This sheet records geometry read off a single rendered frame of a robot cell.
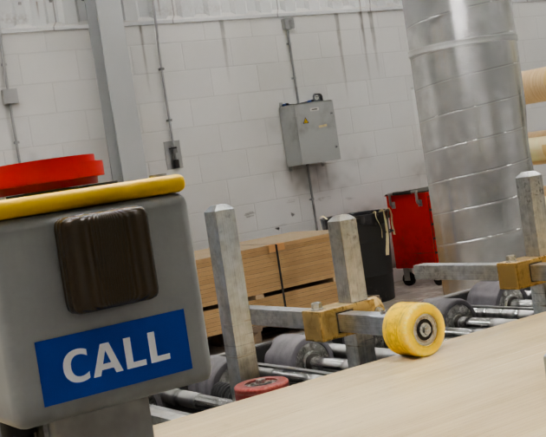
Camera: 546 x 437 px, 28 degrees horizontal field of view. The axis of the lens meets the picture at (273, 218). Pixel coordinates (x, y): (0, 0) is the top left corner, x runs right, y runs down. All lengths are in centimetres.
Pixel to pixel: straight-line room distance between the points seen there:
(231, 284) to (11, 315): 134
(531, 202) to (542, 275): 14
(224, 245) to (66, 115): 657
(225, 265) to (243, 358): 15
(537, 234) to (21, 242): 180
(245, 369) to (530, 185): 70
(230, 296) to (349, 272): 23
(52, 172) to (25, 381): 7
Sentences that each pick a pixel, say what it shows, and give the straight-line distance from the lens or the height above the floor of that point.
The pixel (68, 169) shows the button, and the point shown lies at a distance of 36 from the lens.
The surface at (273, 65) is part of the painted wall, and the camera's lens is 913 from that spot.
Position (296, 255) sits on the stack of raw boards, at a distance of 754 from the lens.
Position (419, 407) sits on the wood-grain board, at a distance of 134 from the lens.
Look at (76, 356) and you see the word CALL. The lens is 34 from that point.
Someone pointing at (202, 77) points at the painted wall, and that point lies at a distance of 875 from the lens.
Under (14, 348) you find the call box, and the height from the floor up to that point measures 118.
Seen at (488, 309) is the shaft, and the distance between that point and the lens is 253.
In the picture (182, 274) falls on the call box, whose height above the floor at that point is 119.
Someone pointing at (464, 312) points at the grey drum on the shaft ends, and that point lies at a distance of 249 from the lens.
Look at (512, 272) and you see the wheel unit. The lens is 205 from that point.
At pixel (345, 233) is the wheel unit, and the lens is 179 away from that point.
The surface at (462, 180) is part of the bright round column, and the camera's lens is 477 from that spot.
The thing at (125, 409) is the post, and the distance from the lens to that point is 37.
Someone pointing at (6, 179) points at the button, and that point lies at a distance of 36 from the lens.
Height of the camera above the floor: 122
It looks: 3 degrees down
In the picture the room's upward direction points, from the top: 9 degrees counter-clockwise
